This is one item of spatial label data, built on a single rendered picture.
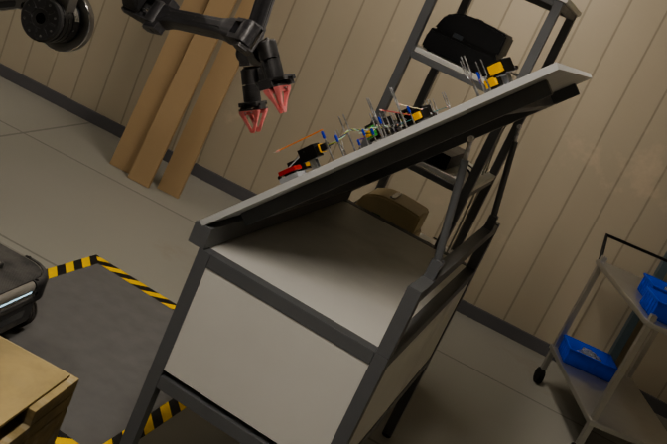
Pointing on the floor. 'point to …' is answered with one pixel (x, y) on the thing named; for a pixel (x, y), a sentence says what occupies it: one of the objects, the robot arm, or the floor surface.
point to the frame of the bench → (157, 378)
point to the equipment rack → (558, 5)
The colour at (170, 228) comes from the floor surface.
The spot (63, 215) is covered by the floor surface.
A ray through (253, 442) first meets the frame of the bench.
